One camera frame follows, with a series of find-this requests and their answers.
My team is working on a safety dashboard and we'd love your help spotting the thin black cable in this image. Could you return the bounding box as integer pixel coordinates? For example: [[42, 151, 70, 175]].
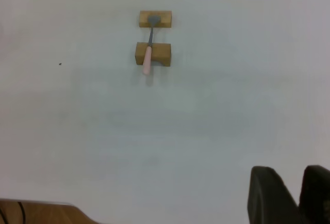
[[16, 201, 27, 224]]

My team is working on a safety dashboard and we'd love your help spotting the rectangular wooden block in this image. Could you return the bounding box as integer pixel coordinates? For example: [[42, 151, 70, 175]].
[[138, 10, 173, 28]]

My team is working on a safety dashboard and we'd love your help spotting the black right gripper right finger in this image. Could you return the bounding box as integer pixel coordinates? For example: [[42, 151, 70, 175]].
[[298, 165, 330, 224]]

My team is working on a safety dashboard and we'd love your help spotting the arched wooden block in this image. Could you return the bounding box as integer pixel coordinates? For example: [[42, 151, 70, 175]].
[[135, 42, 172, 68]]

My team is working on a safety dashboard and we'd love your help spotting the pink-handled metal spoon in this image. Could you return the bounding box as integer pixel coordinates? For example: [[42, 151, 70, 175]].
[[141, 15, 162, 76]]

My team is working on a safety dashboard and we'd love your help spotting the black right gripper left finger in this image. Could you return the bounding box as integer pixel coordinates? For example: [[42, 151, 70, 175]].
[[246, 166, 306, 224]]

